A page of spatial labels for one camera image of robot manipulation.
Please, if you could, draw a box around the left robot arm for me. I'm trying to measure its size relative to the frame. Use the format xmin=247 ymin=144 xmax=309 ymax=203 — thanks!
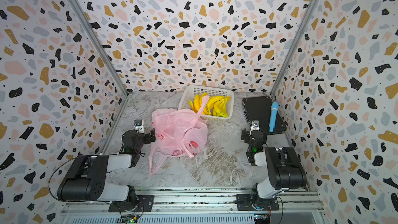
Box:
xmin=52 ymin=127 xmax=155 ymax=214

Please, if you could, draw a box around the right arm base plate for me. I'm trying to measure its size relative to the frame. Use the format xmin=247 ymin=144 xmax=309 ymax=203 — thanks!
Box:
xmin=236 ymin=194 xmax=279 ymax=211

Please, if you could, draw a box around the blue microphone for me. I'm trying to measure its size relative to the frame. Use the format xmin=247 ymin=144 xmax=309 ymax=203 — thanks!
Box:
xmin=268 ymin=102 xmax=279 ymax=133

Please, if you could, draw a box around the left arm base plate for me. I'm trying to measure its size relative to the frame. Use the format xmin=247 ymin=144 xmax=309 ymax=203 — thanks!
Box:
xmin=108 ymin=195 xmax=154 ymax=214

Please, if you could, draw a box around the black case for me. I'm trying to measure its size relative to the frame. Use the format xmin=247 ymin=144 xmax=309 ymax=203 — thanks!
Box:
xmin=242 ymin=95 xmax=287 ymax=135

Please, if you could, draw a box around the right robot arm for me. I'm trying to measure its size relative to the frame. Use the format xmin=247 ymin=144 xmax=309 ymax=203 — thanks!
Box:
xmin=236 ymin=130 xmax=307 ymax=211

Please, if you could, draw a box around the white plastic basket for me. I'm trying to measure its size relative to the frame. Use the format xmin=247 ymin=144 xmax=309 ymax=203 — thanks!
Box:
xmin=178 ymin=85 xmax=234 ymax=122

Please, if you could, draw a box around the right circuit board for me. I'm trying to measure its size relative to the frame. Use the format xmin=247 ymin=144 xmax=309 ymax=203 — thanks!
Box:
xmin=254 ymin=214 xmax=270 ymax=224

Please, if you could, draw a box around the left green circuit board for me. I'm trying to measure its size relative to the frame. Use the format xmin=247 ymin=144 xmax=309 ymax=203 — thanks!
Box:
xmin=121 ymin=215 xmax=139 ymax=224

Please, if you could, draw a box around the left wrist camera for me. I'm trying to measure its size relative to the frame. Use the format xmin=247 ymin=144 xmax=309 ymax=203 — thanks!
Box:
xmin=134 ymin=119 xmax=144 ymax=133

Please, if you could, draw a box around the greenish banana bunch right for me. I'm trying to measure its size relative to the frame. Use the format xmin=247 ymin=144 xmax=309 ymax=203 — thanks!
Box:
xmin=212 ymin=96 xmax=230 ymax=118

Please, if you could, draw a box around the aluminium rail frame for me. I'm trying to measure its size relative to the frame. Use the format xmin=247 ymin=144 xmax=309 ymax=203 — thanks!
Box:
xmin=60 ymin=187 xmax=328 ymax=224

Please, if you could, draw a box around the yellow banana bunch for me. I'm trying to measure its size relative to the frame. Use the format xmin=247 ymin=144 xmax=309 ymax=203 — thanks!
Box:
xmin=189 ymin=93 xmax=207 ymax=113
xmin=205 ymin=95 xmax=224 ymax=113

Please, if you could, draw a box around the pink plastic bag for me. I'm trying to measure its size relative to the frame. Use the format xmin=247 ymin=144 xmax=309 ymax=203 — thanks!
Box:
xmin=148 ymin=122 xmax=208 ymax=175
xmin=151 ymin=108 xmax=207 ymax=130

